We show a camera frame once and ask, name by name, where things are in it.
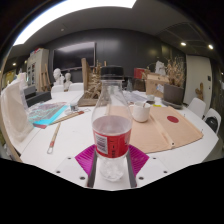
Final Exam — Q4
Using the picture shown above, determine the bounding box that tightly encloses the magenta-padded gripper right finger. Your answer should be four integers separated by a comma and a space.
125, 144, 171, 189

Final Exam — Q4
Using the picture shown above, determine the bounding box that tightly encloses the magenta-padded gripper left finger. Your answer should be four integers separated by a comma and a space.
53, 143, 99, 189

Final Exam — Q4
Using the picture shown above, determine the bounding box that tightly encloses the clear bottle with red label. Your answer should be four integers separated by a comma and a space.
91, 65, 133, 183

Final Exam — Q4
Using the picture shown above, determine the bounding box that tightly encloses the paintbrush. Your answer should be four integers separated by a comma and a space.
46, 122, 62, 155
49, 110, 85, 126

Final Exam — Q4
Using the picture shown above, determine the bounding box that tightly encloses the white mug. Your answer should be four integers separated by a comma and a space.
129, 100, 152, 123

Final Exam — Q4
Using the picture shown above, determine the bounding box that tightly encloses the flat round red coaster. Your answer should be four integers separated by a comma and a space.
166, 115, 180, 124

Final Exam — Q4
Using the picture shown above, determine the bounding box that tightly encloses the small ink jar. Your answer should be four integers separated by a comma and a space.
69, 101, 80, 113

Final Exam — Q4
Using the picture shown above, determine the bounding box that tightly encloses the colourful painting sheet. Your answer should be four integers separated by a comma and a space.
28, 101, 69, 129

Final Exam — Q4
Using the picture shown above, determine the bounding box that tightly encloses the grey plant saucer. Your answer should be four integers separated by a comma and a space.
161, 98, 184, 110

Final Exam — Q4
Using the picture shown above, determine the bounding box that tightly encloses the spread newspaper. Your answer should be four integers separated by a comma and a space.
122, 90, 148, 105

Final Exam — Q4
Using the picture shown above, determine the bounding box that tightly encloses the golden sculpture on wooden base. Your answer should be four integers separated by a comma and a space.
77, 58, 108, 108

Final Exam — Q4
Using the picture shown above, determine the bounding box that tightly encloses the white chair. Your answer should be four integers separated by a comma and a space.
50, 84, 65, 94
187, 97, 207, 119
203, 107, 222, 135
68, 82, 85, 93

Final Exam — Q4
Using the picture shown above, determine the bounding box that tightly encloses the green spray bottle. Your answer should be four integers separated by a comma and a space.
125, 78, 134, 93

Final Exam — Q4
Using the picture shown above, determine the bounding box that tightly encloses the brown cardboard box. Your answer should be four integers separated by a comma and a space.
145, 73, 170, 98

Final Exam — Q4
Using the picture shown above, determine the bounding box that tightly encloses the black box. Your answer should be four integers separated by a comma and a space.
22, 84, 53, 108

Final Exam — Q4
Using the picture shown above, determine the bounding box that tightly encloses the white plaster bust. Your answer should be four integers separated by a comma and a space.
53, 67, 65, 86
64, 72, 74, 91

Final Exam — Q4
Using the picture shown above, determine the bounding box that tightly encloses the black backpack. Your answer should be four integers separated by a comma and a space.
205, 116, 219, 134

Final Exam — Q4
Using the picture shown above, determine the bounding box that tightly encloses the red box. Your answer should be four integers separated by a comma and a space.
133, 67, 148, 80

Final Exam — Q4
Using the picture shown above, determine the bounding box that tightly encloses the wooden easel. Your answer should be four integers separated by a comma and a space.
39, 63, 52, 92

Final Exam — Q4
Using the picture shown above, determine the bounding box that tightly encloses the white plaster statue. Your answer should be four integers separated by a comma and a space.
154, 60, 167, 77

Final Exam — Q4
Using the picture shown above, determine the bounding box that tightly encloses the white shelf unit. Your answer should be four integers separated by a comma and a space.
25, 48, 50, 93

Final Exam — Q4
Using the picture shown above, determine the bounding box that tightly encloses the long ceiling light panel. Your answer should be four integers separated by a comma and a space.
13, 0, 138, 47

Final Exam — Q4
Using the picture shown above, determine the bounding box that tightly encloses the black wall screen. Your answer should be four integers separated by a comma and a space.
52, 41, 97, 72

